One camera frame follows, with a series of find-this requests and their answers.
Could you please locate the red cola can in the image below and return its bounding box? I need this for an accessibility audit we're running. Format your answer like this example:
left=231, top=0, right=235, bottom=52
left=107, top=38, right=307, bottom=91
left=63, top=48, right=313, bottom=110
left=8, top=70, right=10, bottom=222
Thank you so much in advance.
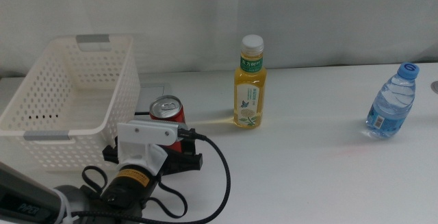
left=149, top=95, right=186, bottom=153

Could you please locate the yellow tea bottle white cap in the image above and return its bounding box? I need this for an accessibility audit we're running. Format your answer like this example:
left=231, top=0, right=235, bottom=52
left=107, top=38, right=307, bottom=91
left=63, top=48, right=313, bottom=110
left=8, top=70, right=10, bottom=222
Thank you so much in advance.
left=233, top=34, right=268, bottom=129

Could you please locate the clear water bottle blue cap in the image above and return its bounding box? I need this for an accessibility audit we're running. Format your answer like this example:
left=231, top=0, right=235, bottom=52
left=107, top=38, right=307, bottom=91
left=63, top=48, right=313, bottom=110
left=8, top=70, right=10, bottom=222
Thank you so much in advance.
left=364, top=62, right=420, bottom=140

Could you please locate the white perforated plastic basket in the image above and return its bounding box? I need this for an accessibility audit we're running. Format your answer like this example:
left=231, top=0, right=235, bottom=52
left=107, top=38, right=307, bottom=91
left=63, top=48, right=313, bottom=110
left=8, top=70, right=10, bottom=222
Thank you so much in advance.
left=0, top=34, right=142, bottom=173

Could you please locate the silver table socket panel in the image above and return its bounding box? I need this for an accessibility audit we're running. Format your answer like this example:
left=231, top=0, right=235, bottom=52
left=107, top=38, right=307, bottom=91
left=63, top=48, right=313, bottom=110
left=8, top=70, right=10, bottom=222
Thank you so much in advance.
left=133, top=82, right=174, bottom=117

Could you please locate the white zip tie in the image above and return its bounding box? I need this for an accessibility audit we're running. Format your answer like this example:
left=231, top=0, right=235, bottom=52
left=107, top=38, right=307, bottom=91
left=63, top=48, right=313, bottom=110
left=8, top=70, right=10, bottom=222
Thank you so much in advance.
left=51, top=188, right=75, bottom=224

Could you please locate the white backdrop curtain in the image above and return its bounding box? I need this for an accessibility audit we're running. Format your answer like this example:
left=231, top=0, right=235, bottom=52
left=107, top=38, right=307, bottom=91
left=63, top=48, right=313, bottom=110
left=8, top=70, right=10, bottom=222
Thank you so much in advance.
left=0, top=0, right=438, bottom=78

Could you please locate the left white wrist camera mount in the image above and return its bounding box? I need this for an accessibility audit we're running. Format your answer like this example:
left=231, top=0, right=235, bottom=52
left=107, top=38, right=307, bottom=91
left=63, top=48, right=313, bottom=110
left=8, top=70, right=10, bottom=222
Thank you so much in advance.
left=116, top=119, right=181, bottom=176

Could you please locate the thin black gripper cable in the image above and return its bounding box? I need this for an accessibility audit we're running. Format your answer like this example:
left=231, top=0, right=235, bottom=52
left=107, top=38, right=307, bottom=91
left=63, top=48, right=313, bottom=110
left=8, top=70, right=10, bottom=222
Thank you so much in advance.
left=81, top=164, right=188, bottom=219

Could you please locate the black braided camera cable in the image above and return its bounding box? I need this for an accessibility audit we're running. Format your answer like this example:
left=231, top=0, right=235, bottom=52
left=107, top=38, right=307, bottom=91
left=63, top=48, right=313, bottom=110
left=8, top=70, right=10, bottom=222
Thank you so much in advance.
left=70, top=129, right=232, bottom=224

